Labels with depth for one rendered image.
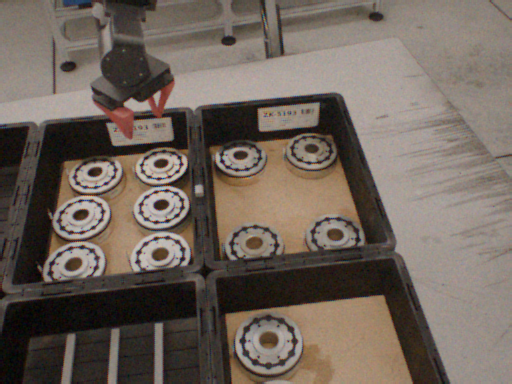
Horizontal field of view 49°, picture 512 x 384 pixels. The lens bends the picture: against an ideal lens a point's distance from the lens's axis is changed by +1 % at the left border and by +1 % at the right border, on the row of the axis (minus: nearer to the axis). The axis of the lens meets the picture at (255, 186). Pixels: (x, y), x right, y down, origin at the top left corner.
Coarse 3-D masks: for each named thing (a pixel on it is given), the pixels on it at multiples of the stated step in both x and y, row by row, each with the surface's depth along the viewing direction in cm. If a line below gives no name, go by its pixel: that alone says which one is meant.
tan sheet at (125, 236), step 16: (80, 160) 116; (128, 160) 115; (64, 176) 112; (128, 176) 112; (64, 192) 109; (128, 192) 109; (144, 192) 109; (112, 208) 106; (128, 208) 106; (128, 224) 103; (192, 224) 103; (112, 240) 101; (128, 240) 101; (192, 240) 100; (112, 256) 98; (112, 272) 96
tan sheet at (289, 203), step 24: (264, 144) 117; (336, 168) 112; (216, 192) 108; (240, 192) 108; (264, 192) 108; (288, 192) 108; (312, 192) 108; (336, 192) 107; (216, 216) 104; (240, 216) 104; (264, 216) 104; (288, 216) 104; (312, 216) 103; (288, 240) 100; (336, 240) 99
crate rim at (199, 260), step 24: (48, 120) 109; (72, 120) 109; (96, 120) 109; (192, 120) 108; (192, 144) 103; (192, 168) 99; (24, 192) 96; (192, 192) 95; (24, 216) 92; (192, 216) 91; (192, 264) 85; (24, 288) 83; (48, 288) 82
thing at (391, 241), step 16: (288, 96) 112; (304, 96) 112; (320, 96) 112; (336, 96) 112; (352, 128) 105; (352, 144) 102; (368, 176) 96; (208, 192) 95; (208, 208) 92; (384, 208) 91; (208, 224) 91; (384, 224) 89; (208, 240) 88; (208, 256) 85; (272, 256) 85; (288, 256) 85; (304, 256) 85; (320, 256) 85; (208, 272) 85
